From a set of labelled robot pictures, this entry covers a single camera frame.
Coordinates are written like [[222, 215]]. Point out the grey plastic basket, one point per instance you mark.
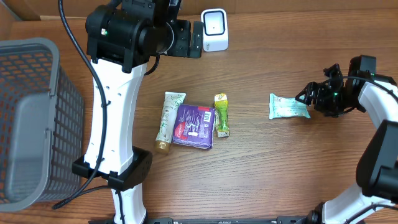
[[42, 118]]

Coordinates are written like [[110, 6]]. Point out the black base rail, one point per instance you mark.
[[217, 220]]

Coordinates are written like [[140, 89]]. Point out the green yellow juice pouch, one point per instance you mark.
[[221, 106]]

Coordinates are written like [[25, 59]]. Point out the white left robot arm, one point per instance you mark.
[[122, 37]]

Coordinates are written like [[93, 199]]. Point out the purple pad package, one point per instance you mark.
[[194, 126]]

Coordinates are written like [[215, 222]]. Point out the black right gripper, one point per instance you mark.
[[323, 90]]

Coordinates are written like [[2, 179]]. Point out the white cream tube gold cap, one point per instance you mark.
[[172, 101]]

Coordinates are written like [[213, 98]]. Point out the teal wet wipes pack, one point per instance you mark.
[[280, 107]]

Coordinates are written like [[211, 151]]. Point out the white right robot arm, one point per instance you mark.
[[376, 173]]

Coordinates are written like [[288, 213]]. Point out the white barcode scanner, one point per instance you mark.
[[215, 30]]

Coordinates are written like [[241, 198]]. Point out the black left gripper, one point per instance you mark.
[[181, 30]]

